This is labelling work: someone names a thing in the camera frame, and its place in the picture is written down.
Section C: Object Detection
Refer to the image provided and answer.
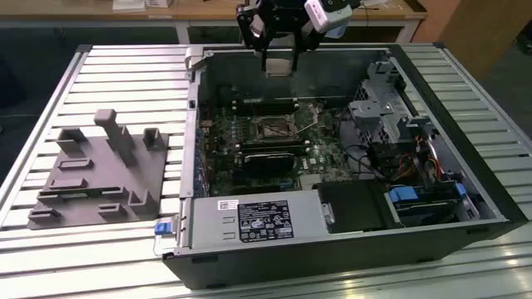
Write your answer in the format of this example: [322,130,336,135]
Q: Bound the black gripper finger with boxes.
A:
[234,2,272,72]
[290,21,321,72]

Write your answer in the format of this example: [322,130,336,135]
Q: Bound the silver-topped CPU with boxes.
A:
[264,57,294,78]

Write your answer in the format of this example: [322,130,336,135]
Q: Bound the CPU socket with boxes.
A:
[250,113,300,141]

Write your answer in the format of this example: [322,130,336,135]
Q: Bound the wooden desk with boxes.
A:
[0,0,428,44]

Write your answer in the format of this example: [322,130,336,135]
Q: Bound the grey metal drive cage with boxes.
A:
[348,60,432,145]

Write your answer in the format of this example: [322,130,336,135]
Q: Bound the green motherboard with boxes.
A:
[197,98,358,197]

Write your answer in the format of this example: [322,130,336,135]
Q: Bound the wooden cabinet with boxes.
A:
[438,0,532,82]

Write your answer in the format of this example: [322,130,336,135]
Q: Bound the black graphics card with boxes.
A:
[238,150,297,176]

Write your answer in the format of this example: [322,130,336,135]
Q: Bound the silver chipset heatsink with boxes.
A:
[298,173,324,189]

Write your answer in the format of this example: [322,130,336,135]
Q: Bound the hard disk in blue carrier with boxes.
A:
[384,183,466,219]

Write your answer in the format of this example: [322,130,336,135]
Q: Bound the black drive bay box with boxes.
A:
[312,181,389,235]

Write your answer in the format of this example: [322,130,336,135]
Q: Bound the grey parts rack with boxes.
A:
[25,108,170,231]

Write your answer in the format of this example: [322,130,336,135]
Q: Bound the grey power supply unit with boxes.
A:
[173,195,324,250]

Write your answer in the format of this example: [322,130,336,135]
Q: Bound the green RAM stick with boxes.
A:
[53,189,106,197]

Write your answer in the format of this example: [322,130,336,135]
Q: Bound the blue case latch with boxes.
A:
[153,219,173,235]

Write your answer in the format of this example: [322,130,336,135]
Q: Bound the black PC case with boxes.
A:
[160,42,529,290]

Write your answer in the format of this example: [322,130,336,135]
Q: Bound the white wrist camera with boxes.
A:
[301,0,354,32]

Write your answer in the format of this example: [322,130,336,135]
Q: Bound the thick black cable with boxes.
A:
[342,145,394,183]

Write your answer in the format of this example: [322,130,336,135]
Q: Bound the yellow red wire bundle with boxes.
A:
[392,154,442,183]

